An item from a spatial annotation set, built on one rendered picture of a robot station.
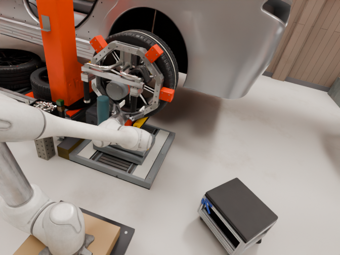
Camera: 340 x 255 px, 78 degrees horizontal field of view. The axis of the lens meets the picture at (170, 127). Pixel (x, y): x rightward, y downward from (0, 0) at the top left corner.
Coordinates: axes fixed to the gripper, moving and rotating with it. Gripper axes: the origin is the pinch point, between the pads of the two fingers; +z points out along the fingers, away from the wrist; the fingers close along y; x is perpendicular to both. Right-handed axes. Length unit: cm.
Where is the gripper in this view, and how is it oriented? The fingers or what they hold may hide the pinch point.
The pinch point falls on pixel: (133, 105)
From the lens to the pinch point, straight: 137.5
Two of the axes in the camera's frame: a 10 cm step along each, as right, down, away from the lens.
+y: 9.4, 3.0, -1.4
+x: 1.7, -8.1, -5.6
